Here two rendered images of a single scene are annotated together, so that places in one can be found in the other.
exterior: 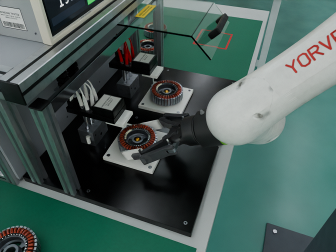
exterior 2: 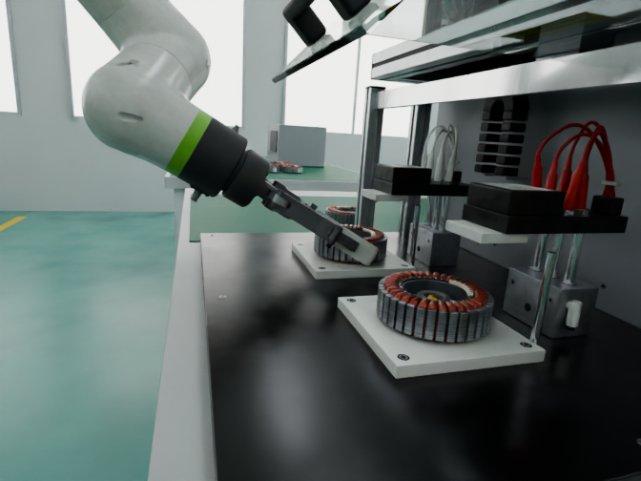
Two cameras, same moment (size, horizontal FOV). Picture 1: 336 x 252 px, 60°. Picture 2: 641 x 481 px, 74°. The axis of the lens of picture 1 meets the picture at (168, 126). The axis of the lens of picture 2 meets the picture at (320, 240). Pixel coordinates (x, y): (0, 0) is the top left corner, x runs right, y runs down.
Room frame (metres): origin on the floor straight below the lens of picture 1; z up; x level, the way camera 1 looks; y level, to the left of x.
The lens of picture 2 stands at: (1.05, -0.33, 0.96)
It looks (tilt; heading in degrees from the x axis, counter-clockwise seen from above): 14 degrees down; 143
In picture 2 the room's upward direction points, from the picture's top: 4 degrees clockwise
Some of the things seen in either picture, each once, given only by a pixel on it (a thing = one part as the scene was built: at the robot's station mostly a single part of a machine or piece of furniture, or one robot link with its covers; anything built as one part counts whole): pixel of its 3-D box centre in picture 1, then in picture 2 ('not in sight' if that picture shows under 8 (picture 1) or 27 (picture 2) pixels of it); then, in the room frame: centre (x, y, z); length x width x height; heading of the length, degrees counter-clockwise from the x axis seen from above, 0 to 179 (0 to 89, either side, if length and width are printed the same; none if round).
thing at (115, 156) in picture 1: (138, 146); (348, 258); (0.58, 0.09, 0.78); 0.15 x 0.15 x 0.01; 70
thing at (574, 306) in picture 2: not in sight; (572, 315); (0.89, 0.12, 0.80); 0.01 x 0.01 x 0.03; 70
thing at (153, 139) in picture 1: (137, 140); (350, 242); (0.58, 0.09, 0.80); 0.11 x 0.11 x 0.04
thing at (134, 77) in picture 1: (128, 85); (547, 299); (0.85, 0.14, 0.80); 0.08 x 0.05 x 0.06; 160
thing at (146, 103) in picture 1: (166, 98); (429, 325); (0.80, 0.00, 0.78); 0.15 x 0.15 x 0.01; 70
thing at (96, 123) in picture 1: (93, 129); (432, 243); (0.62, 0.22, 0.80); 0.08 x 0.05 x 0.06; 160
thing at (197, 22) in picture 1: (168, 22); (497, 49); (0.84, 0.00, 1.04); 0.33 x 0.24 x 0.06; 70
